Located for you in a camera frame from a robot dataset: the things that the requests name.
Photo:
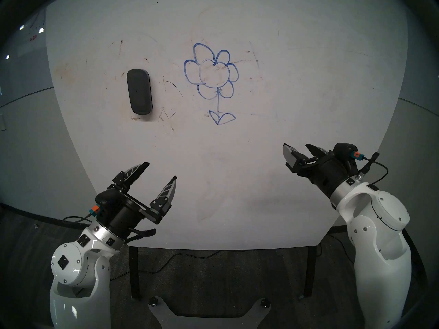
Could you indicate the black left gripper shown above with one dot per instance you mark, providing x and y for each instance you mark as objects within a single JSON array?
[{"x": 125, "y": 218}]

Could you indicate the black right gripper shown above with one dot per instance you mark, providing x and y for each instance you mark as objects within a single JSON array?
[{"x": 325, "y": 174}]

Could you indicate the dark grey whiteboard eraser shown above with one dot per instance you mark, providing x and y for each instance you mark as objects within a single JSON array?
[{"x": 139, "y": 92}]

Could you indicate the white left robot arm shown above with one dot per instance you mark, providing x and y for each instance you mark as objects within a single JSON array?
[{"x": 73, "y": 263}]

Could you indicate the white whiteboard panel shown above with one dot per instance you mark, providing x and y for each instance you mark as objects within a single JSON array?
[{"x": 274, "y": 92}]

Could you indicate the black table leg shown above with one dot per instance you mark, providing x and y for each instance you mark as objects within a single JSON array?
[
  {"x": 310, "y": 270},
  {"x": 134, "y": 273}
]

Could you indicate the black base knob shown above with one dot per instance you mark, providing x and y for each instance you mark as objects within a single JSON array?
[
  {"x": 153, "y": 301},
  {"x": 264, "y": 302}
]

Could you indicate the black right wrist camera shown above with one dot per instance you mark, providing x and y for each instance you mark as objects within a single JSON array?
[{"x": 343, "y": 149}]

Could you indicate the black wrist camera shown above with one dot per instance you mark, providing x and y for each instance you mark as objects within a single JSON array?
[
  {"x": 343, "y": 149},
  {"x": 106, "y": 198}
]

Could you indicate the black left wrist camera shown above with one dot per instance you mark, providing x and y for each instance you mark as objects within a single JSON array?
[{"x": 106, "y": 198}]

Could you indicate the black table frame rail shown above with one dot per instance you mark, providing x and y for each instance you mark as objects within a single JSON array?
[{"x": 337, "y": 229}]

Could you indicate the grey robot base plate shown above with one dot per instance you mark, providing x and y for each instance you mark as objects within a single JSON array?
[{"x": 161, "y": 318}]

